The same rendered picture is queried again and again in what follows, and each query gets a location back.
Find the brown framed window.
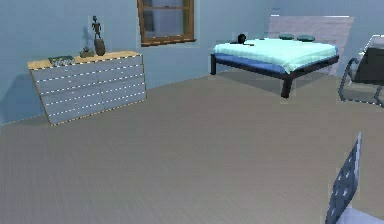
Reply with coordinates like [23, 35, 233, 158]
[136, 0, 197, 47]

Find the bed with pale green cover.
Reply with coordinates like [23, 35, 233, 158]
[209, 15, 355, 99]

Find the grey chest of drawers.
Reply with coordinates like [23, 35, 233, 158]
[27, 50, 148, 127]

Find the dark figure statue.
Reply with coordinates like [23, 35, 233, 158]
[91, 15, 107, 57]

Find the dark green book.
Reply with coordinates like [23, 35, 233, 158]
[48, 55, 76, 67]

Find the dark armchair with metal frame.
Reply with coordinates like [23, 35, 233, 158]
[338, 34, 384, 108]

